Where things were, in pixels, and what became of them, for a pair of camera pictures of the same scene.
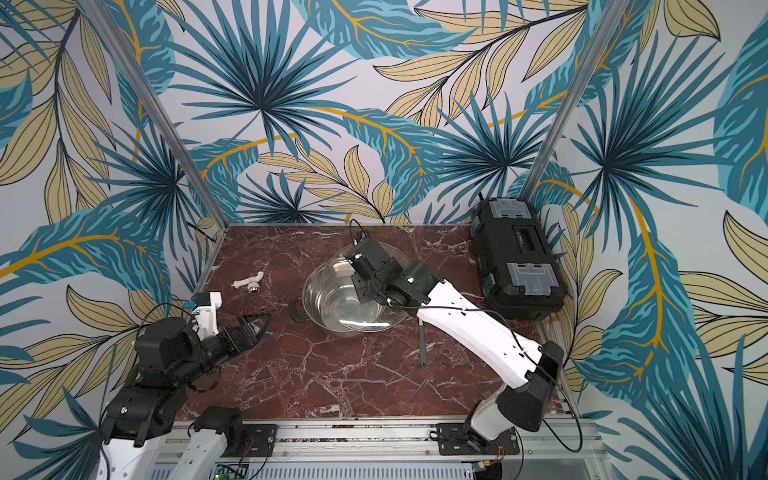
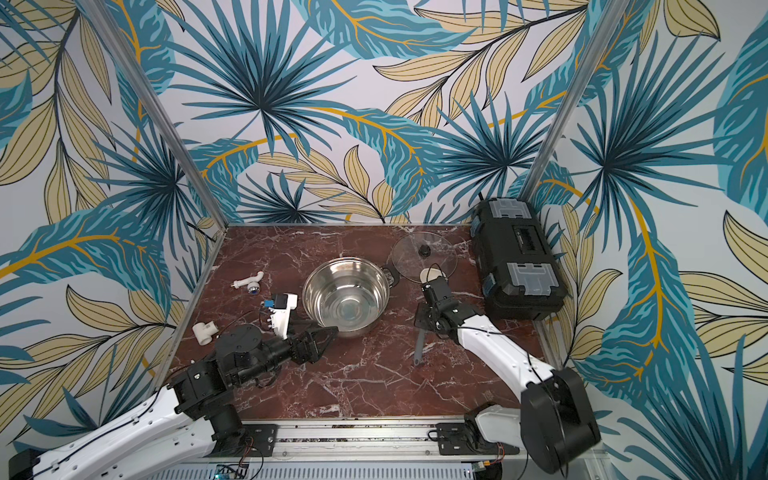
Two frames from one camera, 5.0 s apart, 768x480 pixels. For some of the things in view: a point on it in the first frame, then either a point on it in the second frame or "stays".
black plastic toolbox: [521, 275] stays
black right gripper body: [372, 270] -> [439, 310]
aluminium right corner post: [581, 79] stays
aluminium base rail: [550, 449] stays
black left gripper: [251, 337] -> [313, 353]
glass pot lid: [342, 304] -> [417, 251]
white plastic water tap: [251, 283] stays
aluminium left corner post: [159, 107] stays
